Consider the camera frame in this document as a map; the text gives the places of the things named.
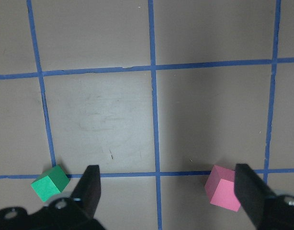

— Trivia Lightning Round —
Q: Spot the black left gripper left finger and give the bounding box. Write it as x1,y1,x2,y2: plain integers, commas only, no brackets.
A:
71,165,101,218

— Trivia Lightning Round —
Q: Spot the green cube near left arm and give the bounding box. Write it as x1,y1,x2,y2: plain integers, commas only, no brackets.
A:
31,165,69,202

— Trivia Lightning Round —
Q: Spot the pink cube table centre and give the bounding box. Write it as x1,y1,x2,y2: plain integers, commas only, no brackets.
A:
204,165,241,212

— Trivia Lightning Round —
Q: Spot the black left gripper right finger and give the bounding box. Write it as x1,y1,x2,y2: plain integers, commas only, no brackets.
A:
234,163,277,228

